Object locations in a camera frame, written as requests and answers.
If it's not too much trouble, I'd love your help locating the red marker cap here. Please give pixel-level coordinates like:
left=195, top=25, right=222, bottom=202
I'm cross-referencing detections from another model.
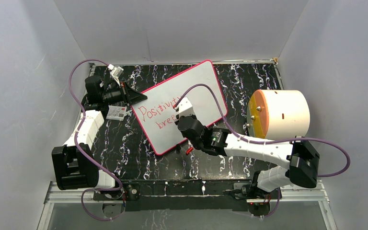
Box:
left=185, top=147, right=194, bottom=155

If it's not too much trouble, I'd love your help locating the white cylinder orange end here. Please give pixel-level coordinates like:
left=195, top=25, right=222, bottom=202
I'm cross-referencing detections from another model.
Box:
left=246, top=90, right=311, bottom=140

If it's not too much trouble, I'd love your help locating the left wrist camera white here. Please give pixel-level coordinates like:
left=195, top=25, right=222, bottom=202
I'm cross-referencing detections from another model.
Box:
left=107, top=64, right=124, bottom=86

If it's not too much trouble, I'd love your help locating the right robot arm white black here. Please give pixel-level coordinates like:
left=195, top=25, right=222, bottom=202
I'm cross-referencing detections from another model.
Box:
left=175, top=116, right=320, bottom=198

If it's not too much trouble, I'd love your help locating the aluminium frame rail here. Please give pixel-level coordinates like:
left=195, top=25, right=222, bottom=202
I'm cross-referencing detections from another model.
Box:
left=44, top=180, right=329, bottom=204

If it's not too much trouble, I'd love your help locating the pink framed whiteboard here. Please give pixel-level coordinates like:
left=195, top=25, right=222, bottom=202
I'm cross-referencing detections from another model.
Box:
left=132, top=60, right=228, bottom=156

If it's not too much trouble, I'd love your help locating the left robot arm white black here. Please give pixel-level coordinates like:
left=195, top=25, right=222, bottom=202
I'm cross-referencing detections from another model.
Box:
left=51, top=75, right=147, bottom=199

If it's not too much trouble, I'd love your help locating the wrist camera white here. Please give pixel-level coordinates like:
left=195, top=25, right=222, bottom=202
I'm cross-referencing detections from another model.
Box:
left=174, top=97, right=195, bottom=119
left=107, top=64, right=124, bottom=86

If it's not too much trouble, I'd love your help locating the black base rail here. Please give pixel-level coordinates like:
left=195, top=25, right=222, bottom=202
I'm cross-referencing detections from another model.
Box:
left=120, top=179, right=281, bottom=213

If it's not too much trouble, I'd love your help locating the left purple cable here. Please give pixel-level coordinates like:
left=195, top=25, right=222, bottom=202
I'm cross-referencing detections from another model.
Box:
left=68, top=59, right=124, bottom=222

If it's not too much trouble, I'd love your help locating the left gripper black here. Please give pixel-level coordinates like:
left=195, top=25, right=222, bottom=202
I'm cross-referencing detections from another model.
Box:
left=103, top=80, right=148, bottom=108

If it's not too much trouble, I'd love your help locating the white printed card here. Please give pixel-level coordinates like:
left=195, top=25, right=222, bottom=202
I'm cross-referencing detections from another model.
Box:
left=106, top=105, right=127, bottom=121

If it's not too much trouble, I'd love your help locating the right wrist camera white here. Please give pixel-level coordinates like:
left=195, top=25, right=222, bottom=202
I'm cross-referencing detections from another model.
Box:
left=174, top=97, right=195, bottom=119

